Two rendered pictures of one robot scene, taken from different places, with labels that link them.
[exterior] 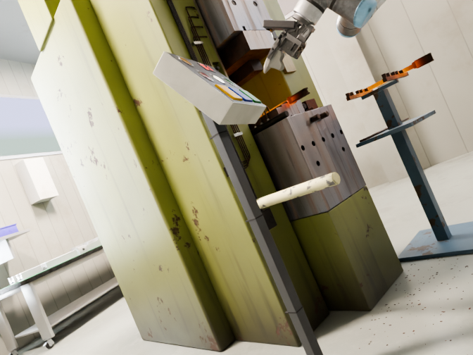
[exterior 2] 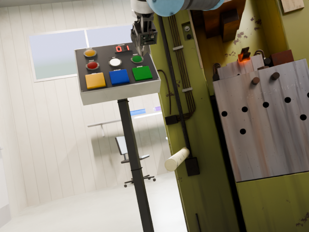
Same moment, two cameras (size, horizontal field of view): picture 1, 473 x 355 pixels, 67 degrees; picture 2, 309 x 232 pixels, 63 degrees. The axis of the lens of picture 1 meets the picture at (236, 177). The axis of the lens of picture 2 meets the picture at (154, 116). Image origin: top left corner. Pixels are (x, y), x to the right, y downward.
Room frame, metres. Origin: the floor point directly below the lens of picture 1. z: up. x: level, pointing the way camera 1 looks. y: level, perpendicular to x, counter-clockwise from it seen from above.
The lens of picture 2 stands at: (0.70, -1.05, 0.73)
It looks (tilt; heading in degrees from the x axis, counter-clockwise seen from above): 5 degrees up; 55
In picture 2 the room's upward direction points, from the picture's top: 12 degrees counter-clockwise
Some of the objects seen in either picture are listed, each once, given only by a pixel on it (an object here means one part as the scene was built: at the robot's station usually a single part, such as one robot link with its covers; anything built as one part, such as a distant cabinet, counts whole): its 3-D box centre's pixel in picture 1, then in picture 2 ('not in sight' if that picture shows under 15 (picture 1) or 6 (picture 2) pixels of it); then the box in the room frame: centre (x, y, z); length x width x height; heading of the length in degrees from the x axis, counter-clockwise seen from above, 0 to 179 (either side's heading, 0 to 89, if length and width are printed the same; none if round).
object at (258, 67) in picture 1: (238, 79); (228, 27); (1.89, -0.22, 1.24); 0.30 x 0.07 x 0.06; 42
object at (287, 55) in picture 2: (303, 110); (279, 61); (1.86, -0.46, 0.95); 0.12 x 0.09 x 0.07; 42
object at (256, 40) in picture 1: (234, 62); (221, 12); (1.85, -0.22, 1.32); 0.42 x 0.20 x 0.10; 42
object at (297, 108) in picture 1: (261, 125); (237, 76); (1.85, -0.22, 0.96); 0.42 x 0.20 x 0.09; 42
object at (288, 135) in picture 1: (286, 170); (259, 122); (1.89, -0.26, 0.69); 0.56 x 0.38 x 0.45; 42
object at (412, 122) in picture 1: (396, 128); not in sight; (1.94, -0.90, 0.66); 0.40 x 0.30 x 0.02; 134
